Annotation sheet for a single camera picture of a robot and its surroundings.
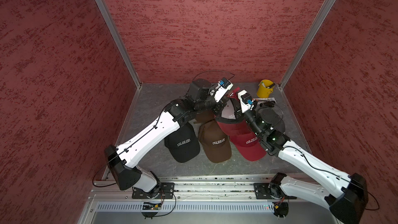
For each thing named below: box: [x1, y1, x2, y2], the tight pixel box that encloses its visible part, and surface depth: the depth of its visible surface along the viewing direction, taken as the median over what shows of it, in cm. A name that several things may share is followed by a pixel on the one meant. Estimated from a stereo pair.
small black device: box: [259, 100, 276, 108], surface depth 109 cm
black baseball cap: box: [164, 122, 201, 163], surface depth 88 cm
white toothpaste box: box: [252, 97, 277, 105], surface depth 112 cm
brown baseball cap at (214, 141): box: [197, 119, 233, 164], surface depth 87 cm
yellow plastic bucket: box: [257, 79, 275, 98], surface depth 112 cm
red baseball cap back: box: [215, 87, 250, 138], surface depth 80 cm
